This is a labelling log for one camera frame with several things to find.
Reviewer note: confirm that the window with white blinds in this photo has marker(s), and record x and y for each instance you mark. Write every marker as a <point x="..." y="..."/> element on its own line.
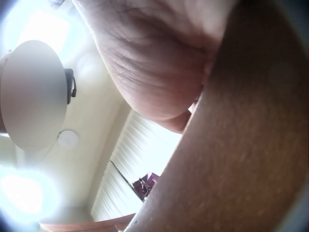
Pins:
<point x="135" y="154"/>

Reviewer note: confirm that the person's right fingers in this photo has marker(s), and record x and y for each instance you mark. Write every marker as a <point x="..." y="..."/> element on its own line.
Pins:
<point x="179" y="123"/>

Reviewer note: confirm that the brown blurred rounded object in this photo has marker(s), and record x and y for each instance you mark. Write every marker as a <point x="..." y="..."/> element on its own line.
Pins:
<point x="241" y="145"/>

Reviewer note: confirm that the round white ceiling lamp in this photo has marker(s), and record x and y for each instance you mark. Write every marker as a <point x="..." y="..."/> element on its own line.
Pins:
<point x="68" y="140"/>

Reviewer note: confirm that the purple leafy decoration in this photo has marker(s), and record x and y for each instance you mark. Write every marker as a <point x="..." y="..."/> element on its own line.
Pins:
<point x="145" y="186"/>

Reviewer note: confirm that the person's right hand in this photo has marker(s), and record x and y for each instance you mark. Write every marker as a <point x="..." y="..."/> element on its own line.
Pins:
<point x="149" y="60"/>

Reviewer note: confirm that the reddish wooden furniture edge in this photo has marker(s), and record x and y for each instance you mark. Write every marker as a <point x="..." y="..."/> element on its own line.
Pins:
<point x="84" y="226"/>

